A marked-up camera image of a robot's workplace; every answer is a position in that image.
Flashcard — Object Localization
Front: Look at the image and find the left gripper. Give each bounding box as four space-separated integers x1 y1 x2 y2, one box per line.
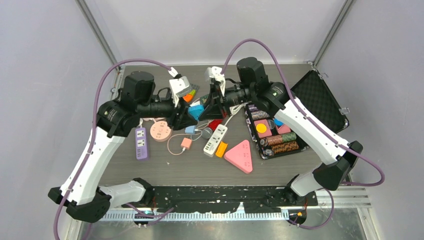
138 92 199 129

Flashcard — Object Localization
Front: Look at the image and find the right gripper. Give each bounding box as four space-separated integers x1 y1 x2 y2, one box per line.
198 82 255 121

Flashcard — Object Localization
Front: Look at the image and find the blue plug adapter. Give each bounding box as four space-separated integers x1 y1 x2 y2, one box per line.
188 103 204 121

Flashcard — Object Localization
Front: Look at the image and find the purple power strip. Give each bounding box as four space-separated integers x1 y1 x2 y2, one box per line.
135 127 149 161

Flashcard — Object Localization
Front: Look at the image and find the dark green cube adapter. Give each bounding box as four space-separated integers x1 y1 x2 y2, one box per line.
199 94 209 105

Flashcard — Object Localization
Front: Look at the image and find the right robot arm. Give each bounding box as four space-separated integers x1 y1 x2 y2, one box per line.
199 57 363 205

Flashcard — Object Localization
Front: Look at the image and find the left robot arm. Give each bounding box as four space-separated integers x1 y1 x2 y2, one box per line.
48 71 196 223

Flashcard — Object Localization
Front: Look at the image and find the light blue charger plug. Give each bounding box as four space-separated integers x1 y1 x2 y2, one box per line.
184 125 202 135

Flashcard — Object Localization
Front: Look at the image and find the pink charger plug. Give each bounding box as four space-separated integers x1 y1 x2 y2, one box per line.
180 137 193 150

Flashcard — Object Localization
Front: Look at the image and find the orange curved block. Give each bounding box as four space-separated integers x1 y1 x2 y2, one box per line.
183 93 195 103

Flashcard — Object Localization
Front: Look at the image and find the small white power strip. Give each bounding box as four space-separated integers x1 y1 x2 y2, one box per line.
203 124 228 157

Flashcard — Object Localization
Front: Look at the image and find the pink round socket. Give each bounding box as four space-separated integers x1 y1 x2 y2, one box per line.
149 120 173 142

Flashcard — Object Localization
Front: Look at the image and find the red glitter microphone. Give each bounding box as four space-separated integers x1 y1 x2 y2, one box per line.
201 119 223 139

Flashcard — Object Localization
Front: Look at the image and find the yellow curved block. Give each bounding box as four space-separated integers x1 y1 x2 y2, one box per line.
215 141 228 158

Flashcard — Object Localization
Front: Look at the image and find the pink triangular socket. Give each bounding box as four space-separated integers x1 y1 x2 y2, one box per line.
224 139 253 174

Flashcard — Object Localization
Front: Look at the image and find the black poker chip case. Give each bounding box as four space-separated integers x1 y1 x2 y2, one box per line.
244 70 350 160

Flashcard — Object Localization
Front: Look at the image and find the white bundled cord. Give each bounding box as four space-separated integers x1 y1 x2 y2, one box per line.
223 102 248 128

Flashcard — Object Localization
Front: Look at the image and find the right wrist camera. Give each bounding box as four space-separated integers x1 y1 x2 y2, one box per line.
205 66 226 95

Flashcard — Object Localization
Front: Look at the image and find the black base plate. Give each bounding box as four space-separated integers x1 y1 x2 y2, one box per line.
140 186 318 214

